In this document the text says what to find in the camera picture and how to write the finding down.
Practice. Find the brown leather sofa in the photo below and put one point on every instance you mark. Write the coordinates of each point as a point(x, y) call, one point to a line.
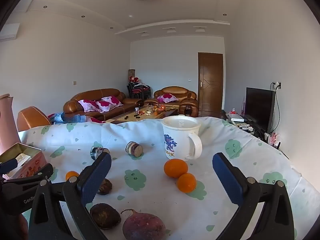
point(75, 102)

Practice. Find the assorted snacks pile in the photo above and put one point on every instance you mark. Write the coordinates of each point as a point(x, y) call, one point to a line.
point(157, 108)

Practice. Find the white cloud-print tablecloth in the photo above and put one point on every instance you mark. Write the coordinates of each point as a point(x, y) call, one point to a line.
point(150, 192)

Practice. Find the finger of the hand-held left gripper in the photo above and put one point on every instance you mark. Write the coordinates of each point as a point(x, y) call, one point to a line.
point(8, 165)
point(43, 172)

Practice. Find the blue plaid blanket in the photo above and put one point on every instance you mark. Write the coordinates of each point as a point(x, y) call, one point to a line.
point(67, 118)

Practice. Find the dark television cabinet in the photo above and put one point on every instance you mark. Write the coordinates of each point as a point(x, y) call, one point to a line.
point(260, 133)

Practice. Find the brown leather armchair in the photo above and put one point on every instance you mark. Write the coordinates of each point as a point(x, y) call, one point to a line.
point(185, 100)

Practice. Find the brown wooden door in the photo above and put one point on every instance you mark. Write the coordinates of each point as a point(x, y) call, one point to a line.
point(210, 85)

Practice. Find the purple radish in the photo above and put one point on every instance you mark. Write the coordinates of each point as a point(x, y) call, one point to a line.
point(143, 226)

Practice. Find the flat white box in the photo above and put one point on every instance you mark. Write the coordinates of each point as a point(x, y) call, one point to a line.
point(236, 118)

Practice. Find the pink tin box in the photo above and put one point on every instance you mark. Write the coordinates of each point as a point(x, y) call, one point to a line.
point(35, 163)

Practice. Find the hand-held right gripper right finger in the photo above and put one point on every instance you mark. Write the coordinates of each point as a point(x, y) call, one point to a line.
point(227, 180)

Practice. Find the dark wrinkled passion fruit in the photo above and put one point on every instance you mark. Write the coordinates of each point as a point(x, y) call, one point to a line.
point(106, 187)
point(105, 216)

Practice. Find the large orange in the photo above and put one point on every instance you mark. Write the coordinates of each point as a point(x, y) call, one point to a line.
point(175, 168)

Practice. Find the tall patterned cylinder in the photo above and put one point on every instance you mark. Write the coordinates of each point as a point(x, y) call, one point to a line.
point(131, 73)

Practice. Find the wooden coffee table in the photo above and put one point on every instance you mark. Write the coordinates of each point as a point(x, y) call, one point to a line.
point(130, 117)

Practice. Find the pink kettle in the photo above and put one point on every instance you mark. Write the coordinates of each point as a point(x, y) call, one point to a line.
point(6, 125)

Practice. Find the black television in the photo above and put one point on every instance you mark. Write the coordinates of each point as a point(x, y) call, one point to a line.
point(260, 107)

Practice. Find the orange leather chair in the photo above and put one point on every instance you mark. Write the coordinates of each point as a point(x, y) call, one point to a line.
point(32, 118)

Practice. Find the pink floral pillow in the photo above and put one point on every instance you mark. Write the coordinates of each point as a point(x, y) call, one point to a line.
point(87, 105)
point(108, 102)
point(168, 98)

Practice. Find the white printed mug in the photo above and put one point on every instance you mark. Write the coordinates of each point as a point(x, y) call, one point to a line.
point(175, 140)

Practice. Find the pink slim box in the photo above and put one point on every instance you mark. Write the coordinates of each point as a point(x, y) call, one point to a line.
point(242, 107)

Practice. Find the stacked black chairs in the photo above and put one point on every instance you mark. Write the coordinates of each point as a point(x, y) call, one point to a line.
point(136, 91)

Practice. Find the printed paper liner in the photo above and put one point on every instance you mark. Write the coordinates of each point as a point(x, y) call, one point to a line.
point(22, 158)

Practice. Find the white wall socket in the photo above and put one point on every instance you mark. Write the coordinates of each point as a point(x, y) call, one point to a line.
point(278, 85)

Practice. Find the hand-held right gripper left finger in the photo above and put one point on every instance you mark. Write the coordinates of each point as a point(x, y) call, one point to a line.
point(96, 177)

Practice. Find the small orange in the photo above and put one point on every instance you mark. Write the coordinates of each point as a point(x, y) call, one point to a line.
point(71, 175)

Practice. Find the white air conditioner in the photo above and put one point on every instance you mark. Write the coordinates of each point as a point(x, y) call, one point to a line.
point(8, 31)

